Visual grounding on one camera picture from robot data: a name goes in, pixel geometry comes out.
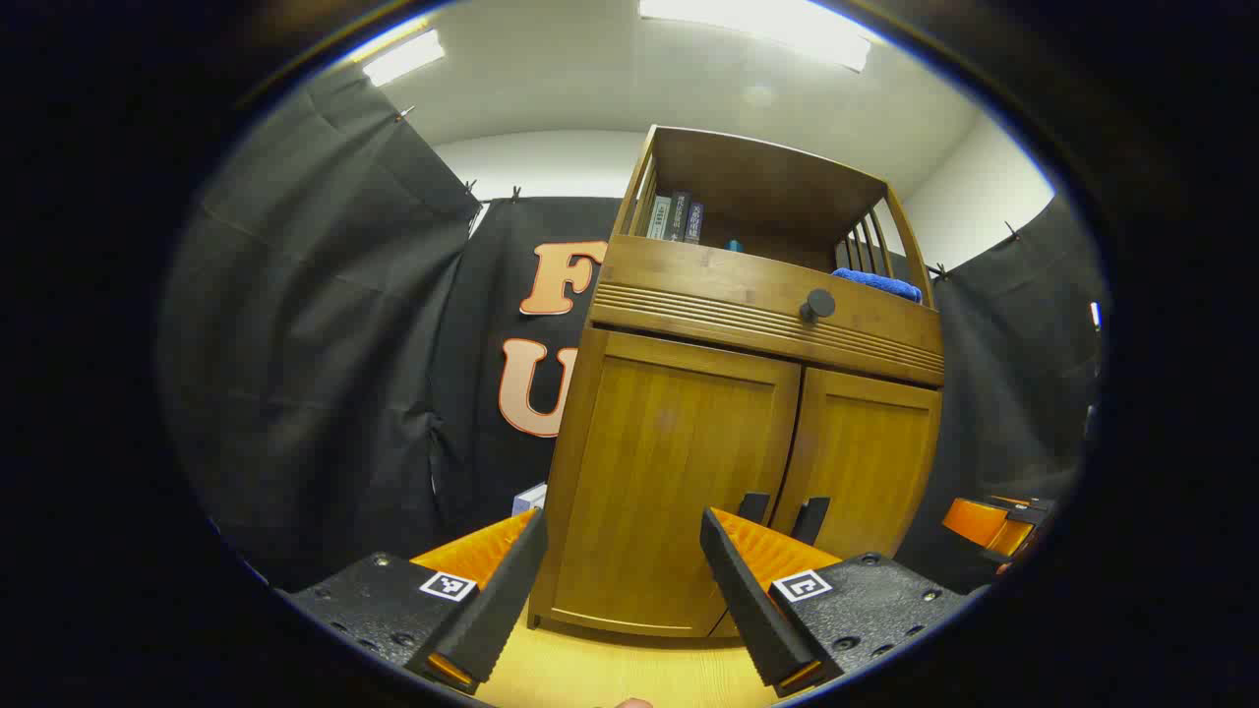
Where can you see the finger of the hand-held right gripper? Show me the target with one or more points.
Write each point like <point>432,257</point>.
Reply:
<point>974,521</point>

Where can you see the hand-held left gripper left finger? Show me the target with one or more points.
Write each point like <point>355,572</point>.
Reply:
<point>502,610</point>

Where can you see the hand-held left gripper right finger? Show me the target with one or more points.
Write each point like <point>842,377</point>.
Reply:
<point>748,610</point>

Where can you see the wooden shoe cabinet door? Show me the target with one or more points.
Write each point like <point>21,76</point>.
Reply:
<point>866,462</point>
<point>649,462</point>

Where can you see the wooden double-door shoe cabinet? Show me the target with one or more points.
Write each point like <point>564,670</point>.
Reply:
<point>748,167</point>

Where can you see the small white box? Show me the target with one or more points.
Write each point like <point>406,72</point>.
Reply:
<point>529,499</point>

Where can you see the blue towel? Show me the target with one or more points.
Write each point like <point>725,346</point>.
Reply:
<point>880,285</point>

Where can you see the black round drawer knob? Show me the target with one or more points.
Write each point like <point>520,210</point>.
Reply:
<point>818,305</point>

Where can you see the wooden ribbed drawer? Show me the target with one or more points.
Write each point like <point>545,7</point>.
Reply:
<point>689,280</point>

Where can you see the dark blue book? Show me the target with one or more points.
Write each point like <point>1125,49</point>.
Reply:
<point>694,224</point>

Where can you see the pale grey book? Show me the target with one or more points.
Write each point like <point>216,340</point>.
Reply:
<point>659,218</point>

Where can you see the small ceiling light panel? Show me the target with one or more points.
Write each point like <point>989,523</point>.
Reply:
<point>403,57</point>

